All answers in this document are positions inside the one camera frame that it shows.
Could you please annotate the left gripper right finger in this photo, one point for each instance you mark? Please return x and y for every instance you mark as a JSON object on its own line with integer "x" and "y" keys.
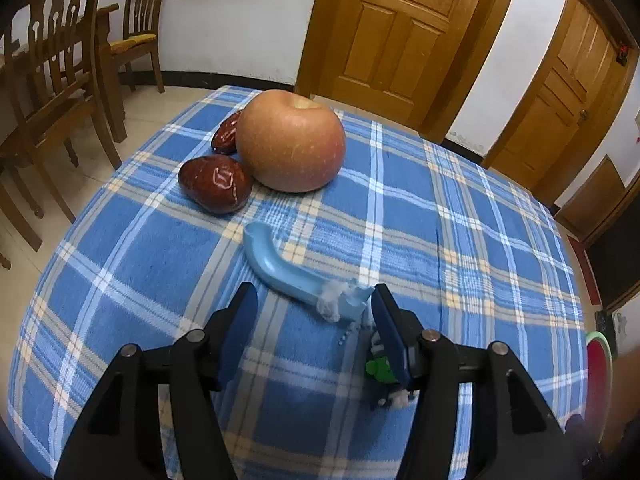
{"x": 514, "y": 434}

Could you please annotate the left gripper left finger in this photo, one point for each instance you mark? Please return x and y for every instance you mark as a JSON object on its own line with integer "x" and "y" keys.
{"x": 117, "y": 435}

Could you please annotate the red bin with green rim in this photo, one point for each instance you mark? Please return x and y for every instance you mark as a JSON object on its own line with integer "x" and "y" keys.
{"x": 599, "y": 383}

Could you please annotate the red doormat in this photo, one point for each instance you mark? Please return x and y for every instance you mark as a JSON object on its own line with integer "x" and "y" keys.
{"x": 587, "y": 273}

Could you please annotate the green toy car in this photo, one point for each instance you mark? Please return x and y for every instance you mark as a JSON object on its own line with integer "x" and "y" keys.
{"x": 387, "y": 392}

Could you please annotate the blue plaid tablecloth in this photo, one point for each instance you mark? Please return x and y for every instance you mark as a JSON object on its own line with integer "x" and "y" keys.
{"x": 470, "y": 253}

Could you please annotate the dark entrance door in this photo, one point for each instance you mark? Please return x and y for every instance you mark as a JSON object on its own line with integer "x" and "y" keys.
{"x": 613, "y": 245}

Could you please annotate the blue toy knife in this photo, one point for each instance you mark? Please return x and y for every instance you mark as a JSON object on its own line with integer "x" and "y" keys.
{"x": 333, "y": 299}

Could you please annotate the front red jujube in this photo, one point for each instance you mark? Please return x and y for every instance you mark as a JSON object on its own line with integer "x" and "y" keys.
{"x": 218, "y": 183}

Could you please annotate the red jujube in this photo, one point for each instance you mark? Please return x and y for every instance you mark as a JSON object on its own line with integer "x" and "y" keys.
{"x": 223, "y": 141}
{"x": 218, "y": 183}

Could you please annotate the rear red jujube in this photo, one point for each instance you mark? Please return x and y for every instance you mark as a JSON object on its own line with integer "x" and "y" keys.
{"x": 223, "y": 141}

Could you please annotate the large apple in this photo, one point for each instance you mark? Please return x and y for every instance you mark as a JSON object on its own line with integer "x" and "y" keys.
{"x": 290, "y": 143}

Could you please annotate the middle wooden door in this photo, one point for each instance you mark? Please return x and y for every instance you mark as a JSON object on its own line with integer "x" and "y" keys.
{"x": 571, "y": 103}

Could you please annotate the wooden door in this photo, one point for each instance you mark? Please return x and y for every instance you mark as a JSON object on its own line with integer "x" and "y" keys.
{"x": 413, "y": 62}
{"x": 571, "y": 103}

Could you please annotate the near wooden chair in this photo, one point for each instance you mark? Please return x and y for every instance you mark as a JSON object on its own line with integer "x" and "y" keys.
{"x": 50, "y": 76}

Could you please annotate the left wooden door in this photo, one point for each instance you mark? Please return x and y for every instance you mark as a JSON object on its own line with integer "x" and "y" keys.
{"x": 413, "y": 62}

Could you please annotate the far wooden chair with cushion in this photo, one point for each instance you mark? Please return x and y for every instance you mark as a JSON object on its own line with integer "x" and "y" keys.
{"x": 140, "y": 37}

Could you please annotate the low wooden wall panel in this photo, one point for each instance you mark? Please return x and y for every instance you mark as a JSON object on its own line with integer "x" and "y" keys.
{"x": 596, "y": 198}

